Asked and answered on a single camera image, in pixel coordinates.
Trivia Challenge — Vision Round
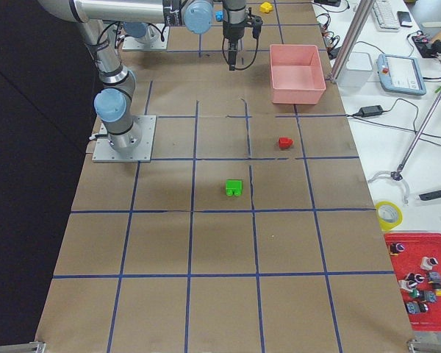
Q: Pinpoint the green toy block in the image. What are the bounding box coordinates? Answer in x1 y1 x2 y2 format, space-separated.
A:
225 179 243 197

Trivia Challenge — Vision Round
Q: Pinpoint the white plastic container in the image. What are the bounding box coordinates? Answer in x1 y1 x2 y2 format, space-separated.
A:
338 51 373 88

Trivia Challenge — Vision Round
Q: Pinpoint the black power adapter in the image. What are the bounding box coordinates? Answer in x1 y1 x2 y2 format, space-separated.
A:
357 105 384 118

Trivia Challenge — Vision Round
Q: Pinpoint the aluminium frame post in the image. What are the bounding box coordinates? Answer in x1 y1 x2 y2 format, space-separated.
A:
329 0 375 84

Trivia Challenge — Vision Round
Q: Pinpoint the red parts tray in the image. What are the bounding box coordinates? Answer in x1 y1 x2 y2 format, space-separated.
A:
384 232 441 331

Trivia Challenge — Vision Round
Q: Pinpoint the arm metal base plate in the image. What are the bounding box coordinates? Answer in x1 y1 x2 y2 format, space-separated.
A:
92 115 157 163
122 24 169 51

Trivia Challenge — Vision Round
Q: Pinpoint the brown paper table mat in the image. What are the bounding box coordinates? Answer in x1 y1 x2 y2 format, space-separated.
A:
36 1 412 352

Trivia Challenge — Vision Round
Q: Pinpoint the pink plastic box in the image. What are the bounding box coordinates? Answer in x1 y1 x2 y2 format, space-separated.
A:
270 44 326 104

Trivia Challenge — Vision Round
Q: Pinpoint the yellow toy block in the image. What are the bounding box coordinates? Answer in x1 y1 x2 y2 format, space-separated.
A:
259 1 273 14

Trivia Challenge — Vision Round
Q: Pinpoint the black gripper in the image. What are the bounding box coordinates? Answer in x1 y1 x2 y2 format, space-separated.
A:
222 0 262 71

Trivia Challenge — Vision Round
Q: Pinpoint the yellow tape roll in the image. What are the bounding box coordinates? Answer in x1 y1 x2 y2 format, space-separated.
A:
376 201 403 232

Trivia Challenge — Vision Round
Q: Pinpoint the metal tripod leg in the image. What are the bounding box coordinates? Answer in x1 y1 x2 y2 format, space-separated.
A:
390 85 441 181

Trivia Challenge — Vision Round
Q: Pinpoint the robot teach pendant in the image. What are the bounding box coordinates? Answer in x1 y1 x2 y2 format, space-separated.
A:
376 54 426 96

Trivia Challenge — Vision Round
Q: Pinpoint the red toy block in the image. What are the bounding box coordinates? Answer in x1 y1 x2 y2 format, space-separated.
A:
278 137 294 150

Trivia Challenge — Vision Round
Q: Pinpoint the blue toy block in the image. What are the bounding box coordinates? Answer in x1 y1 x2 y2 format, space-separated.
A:
215 10 223 22

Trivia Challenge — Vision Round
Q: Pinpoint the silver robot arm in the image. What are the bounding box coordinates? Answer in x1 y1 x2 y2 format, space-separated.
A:
40 1 215 152
123 22 165 42

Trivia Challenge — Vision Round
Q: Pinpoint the white keyboard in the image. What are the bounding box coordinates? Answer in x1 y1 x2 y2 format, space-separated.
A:
372 0 400 32

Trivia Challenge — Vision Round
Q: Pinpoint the black smartphone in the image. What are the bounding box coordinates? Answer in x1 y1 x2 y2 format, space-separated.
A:
397 11 412 28

